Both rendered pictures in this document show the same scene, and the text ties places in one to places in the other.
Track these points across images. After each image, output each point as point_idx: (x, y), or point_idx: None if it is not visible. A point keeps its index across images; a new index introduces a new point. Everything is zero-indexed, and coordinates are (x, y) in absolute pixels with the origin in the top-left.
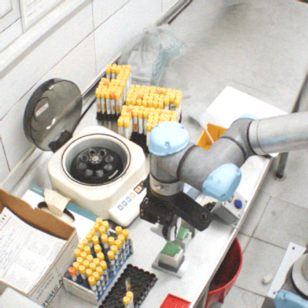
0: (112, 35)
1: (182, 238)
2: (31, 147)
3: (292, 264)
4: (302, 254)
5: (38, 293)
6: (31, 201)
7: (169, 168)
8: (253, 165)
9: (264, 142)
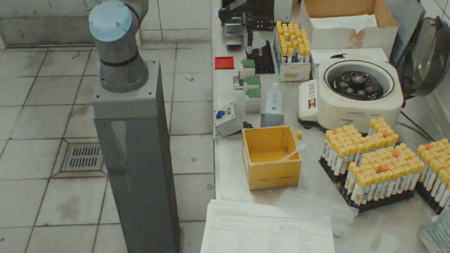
0: None
1: (247, 76)
2: (436, 93)
3: (145, 73)
4: (139, 93)
5: (301, 8)
6: (374, 56)
7: None
8: (231, 185)
9: None
